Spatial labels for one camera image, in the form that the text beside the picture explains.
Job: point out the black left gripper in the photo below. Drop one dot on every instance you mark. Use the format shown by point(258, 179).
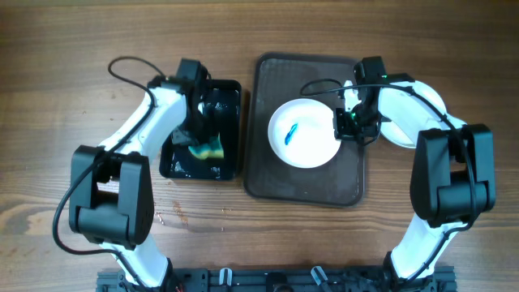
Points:
point(178, 137)

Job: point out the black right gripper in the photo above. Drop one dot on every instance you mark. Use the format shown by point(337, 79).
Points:
point(343, 132)

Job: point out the green yellow sponge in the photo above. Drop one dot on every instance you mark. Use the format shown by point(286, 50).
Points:
point(213, 149)

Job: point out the pale green plate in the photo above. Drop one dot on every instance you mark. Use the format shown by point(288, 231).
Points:
point(407, 117)

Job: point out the pink plate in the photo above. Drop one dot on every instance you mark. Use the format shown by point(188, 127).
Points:
point(301, 134)

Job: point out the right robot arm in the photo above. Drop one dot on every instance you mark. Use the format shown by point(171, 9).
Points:
point(453, 176)

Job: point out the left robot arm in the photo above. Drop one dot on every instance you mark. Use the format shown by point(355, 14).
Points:
point(110, 199)

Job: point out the black water tray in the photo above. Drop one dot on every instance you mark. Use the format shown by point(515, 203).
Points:
point(220, 108)

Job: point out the brown plastic tray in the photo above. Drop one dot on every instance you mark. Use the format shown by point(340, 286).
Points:
point(283, 77)

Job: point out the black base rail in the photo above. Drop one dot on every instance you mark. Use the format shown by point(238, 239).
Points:
point(361, 278)

